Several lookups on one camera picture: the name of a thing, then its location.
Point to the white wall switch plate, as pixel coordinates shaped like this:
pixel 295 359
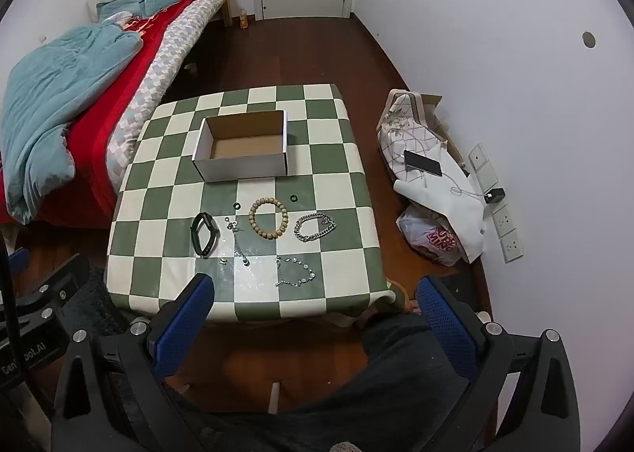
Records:
pixel 479 157

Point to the round wall hole cover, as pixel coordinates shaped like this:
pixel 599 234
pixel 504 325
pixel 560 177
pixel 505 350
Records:
pixel 588 39

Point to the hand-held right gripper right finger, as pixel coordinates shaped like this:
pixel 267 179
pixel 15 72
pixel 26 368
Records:
pixel 446 328

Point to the brown cardboard box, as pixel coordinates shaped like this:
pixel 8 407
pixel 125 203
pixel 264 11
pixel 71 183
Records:
pixel 438 107

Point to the black smartphone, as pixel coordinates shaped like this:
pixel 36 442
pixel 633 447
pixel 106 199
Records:
pixel 422 163

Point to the small amber bottle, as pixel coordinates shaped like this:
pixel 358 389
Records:
pixel 243 21

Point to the person's right hand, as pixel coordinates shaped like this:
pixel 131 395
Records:
pixel 342 447

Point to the patterned white tote bag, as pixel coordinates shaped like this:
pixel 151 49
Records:
pixel 403 127

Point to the diamond pattern mattress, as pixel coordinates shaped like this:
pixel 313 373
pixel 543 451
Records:
pixel 168 65

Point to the large blue blanket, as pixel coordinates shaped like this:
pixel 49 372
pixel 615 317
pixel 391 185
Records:
pixel 54 95

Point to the white cardboard box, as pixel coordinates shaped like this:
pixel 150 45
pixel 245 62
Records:
pixel 237 169

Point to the black charger plug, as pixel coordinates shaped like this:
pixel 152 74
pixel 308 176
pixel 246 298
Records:
pixel 496 196

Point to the red print plastic bag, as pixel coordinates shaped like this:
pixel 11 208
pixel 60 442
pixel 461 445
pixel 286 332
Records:
pixel 431 241

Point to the white table leg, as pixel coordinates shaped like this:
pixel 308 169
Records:
pixel 274 397

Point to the black wristband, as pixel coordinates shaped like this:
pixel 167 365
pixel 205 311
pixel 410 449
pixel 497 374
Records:
pixel 194 235

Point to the white wall socket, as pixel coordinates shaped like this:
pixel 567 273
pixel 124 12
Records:
pixel 511 246
pixel 502 220

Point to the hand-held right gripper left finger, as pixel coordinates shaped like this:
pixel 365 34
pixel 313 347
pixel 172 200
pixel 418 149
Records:
pixel 183 325

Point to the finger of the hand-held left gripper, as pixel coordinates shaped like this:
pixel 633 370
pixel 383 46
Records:
pixel 19 261

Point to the green white checkered tablecloth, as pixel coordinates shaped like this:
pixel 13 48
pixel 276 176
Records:
pixel 346 234

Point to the person's right leg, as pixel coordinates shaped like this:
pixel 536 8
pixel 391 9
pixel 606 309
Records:
pixel 411 377

